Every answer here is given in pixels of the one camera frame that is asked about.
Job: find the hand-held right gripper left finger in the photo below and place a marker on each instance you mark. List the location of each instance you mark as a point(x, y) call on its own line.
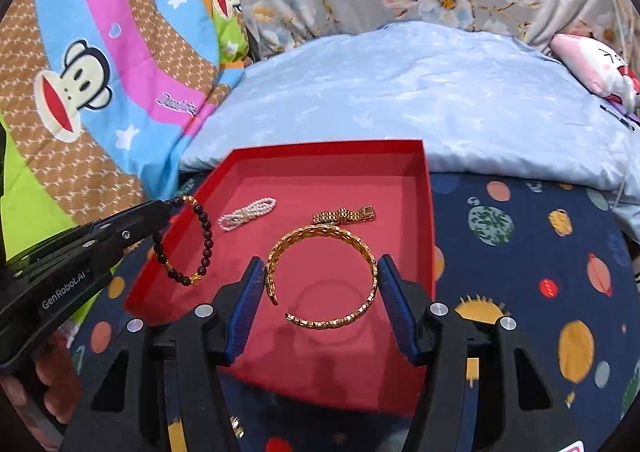
point(246, 299)

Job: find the pink white plush toy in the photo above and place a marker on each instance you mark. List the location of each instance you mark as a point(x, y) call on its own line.
point(590, 61)

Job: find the light blue pillow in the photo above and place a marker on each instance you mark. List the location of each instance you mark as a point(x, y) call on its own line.
point(400, 96)

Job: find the gold watch band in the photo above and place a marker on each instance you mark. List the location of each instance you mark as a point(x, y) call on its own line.
point(345, 216)

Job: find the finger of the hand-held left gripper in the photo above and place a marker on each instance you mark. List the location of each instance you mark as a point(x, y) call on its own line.
point(137, 218)
point(120, 247)

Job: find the navy planet print bedsheet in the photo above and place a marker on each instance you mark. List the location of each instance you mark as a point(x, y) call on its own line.
point(525, 252)

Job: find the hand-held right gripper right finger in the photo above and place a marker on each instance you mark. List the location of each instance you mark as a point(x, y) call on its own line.
point(395, 304)

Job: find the cartoon monkey blanket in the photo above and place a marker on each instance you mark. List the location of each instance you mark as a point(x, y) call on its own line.
point(100, 31)

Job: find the red cardboard box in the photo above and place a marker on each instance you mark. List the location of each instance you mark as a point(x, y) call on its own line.
point(330, 362)

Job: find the person's left hand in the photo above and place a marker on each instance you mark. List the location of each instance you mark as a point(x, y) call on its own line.
point(55, 382)

